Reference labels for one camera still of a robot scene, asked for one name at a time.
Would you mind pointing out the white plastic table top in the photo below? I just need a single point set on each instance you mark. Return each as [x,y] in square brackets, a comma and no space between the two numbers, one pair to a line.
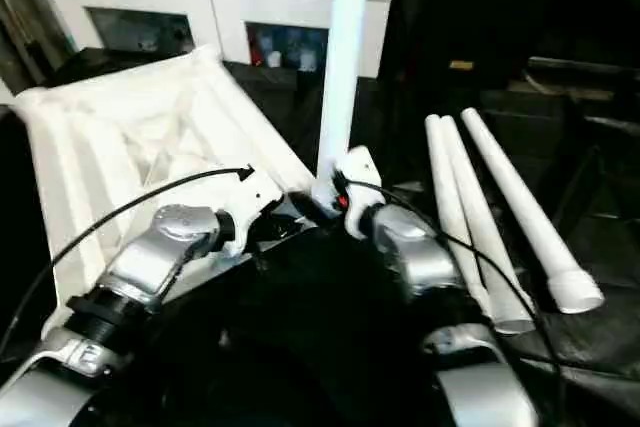
[120,137]

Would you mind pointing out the black bench with silver rail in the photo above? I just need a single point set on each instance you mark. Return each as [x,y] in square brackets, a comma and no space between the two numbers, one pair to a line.
[585,82]

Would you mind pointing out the white plastic table leg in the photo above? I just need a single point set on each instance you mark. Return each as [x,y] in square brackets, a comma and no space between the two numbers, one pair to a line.
[448,197]
[480,217]
[342,67]
[520,207]

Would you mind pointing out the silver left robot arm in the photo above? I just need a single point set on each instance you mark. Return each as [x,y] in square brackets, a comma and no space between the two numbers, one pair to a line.
[140,267]

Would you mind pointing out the small yellow label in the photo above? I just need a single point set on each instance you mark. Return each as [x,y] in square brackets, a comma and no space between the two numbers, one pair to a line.
[461,65]

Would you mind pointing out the black plastic mat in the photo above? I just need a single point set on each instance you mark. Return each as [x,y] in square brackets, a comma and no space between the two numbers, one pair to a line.
[580,147]

